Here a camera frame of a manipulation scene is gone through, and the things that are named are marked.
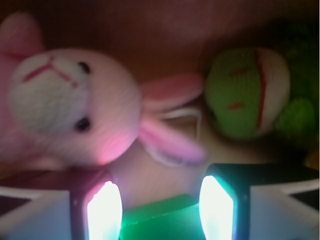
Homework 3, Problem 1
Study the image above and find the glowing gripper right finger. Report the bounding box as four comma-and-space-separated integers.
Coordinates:
199, 163, 320, 240

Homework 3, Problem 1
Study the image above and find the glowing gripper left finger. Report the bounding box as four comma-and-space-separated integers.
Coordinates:
0, 169, 123, 240

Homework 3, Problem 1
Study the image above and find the green rectangular block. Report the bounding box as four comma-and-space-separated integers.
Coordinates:
120, 194, 205, 240

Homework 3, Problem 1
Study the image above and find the pink plush bunny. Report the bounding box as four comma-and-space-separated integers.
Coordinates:
0, 13, 206, 166

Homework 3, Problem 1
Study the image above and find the green plush toy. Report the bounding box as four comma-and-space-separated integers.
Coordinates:
204, 23, 319, 143

